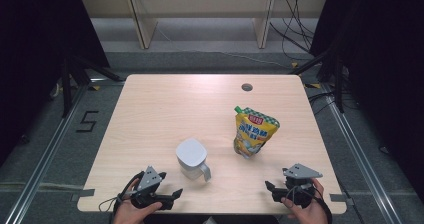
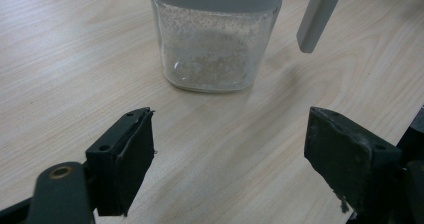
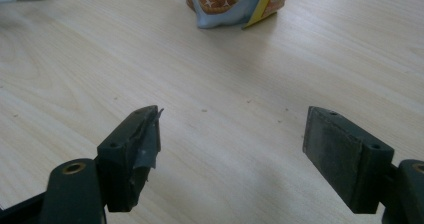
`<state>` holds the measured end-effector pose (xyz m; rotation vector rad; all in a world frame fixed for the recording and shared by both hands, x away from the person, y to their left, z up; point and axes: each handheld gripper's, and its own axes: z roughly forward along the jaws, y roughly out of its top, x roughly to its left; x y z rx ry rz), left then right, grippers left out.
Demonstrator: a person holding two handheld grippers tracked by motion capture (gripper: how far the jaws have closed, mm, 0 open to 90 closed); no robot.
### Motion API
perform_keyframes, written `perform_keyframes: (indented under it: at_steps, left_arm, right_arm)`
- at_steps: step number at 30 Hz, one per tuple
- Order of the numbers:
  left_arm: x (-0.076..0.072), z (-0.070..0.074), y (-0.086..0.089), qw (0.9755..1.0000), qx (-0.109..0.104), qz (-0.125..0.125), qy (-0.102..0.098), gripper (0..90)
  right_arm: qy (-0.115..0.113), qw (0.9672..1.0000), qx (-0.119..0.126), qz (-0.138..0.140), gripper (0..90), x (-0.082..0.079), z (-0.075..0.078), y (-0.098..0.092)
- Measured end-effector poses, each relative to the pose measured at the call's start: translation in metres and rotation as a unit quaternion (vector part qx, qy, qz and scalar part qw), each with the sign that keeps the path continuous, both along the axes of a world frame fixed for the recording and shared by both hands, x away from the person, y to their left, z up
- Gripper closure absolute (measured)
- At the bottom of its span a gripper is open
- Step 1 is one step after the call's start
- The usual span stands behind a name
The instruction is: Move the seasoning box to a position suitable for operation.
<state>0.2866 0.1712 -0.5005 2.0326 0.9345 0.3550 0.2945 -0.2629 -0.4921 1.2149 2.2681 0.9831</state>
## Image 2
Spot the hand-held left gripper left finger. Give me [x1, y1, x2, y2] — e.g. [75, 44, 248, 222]
[85, 106, 157, 217]

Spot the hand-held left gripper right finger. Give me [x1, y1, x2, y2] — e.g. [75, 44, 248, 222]
[303, 105, 404, 216]

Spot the glass jar with grey lid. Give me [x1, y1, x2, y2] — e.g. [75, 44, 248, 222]
[144, 0, 348, 94]

